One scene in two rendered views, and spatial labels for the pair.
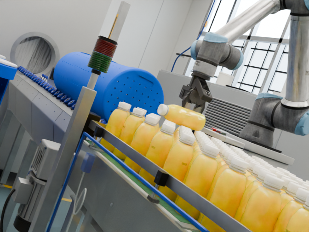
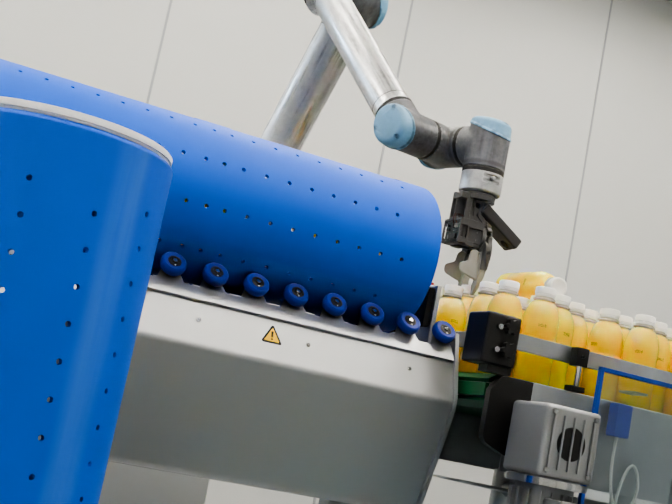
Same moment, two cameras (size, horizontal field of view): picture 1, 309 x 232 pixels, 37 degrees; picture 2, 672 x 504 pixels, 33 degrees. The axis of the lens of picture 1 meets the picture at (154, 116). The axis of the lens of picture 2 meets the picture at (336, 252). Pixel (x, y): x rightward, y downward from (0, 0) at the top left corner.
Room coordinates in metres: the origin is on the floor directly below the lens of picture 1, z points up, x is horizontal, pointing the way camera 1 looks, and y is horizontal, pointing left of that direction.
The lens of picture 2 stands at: (1.89, 2.22, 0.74)
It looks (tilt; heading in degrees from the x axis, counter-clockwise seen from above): 9 degrees up; 275
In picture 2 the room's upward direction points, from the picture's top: 11 degrees clockwise
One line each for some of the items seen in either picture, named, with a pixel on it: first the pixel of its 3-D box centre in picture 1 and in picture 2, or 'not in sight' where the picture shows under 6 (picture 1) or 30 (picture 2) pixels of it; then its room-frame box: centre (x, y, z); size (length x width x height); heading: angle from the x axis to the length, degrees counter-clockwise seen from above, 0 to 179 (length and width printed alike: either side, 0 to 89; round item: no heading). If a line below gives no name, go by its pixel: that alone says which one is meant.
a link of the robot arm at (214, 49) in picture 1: (212, 49); (486, 147); (1.82, -0.12, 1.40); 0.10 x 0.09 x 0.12; 136
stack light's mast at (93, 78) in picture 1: (99, 64); not in sight; (1.39, 0.21, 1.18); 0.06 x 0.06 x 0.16
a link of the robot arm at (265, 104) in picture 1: (268, 110); not in sight; (2.52, -0.57, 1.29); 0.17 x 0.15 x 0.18; 46
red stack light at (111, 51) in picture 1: (105, 48); not in sight; (1.39, 0.21, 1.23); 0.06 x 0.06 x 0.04
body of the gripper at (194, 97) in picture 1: (195, 89); (470, 222); (1.83, -0.11, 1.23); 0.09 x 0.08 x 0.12; 28
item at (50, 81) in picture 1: (55, 80); not in sight; (3.07, 0.70, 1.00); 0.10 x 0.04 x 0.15; 118
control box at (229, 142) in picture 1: (217, 145); not in sight; (1.85, -0.28, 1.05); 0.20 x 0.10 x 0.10; 28
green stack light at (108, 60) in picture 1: (100, 62); not in sight; (1.39, 0.21, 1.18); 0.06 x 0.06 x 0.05
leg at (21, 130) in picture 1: (14, 150); not in sight; (3.73, 0.97, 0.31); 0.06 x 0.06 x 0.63; 28
